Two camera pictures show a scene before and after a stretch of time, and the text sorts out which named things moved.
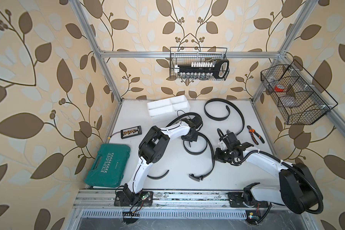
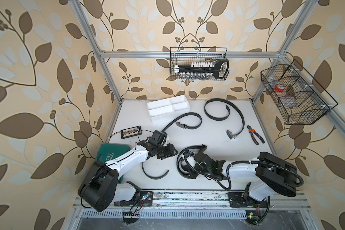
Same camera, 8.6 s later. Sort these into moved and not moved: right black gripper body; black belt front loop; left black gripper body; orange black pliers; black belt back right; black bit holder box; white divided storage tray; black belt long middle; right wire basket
Moved: right black gripper body; left black gripper body; black belt front loop
Not moved: orange black pliers; black bit holder box; black belt long middle; black belt back right; white divided storage tray; right wire basket
